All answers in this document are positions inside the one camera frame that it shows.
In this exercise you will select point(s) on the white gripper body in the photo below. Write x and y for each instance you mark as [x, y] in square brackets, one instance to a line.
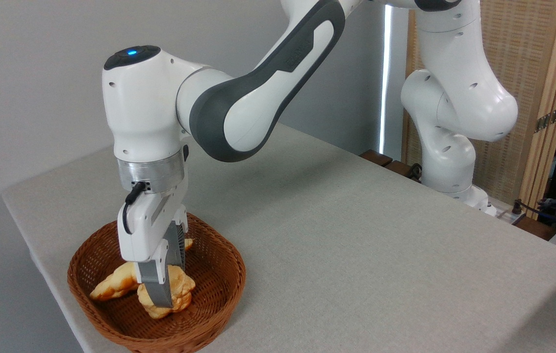
[143, 230]

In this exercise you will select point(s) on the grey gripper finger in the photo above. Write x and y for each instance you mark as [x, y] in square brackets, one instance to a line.
[158, 287]
[179, 247]

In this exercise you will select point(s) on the round golden bread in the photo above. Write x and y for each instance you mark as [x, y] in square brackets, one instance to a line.
[183, 289]

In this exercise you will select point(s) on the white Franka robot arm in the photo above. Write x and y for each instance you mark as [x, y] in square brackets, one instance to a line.
[145, 108]

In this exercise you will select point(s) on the long twisted bread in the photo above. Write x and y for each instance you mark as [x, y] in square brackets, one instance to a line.
[111, 287]

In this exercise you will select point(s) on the brown wicker basket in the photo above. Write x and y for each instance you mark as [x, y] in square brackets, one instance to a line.
[212, 274]

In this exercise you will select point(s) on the grey tablecloth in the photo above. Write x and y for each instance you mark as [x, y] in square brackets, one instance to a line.
[356, 245]

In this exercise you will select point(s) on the brass screen hinge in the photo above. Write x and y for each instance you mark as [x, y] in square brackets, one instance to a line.
[550, 118]

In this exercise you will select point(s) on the woven wooden folding screen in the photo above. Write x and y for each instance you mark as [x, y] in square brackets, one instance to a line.
[528, 49]

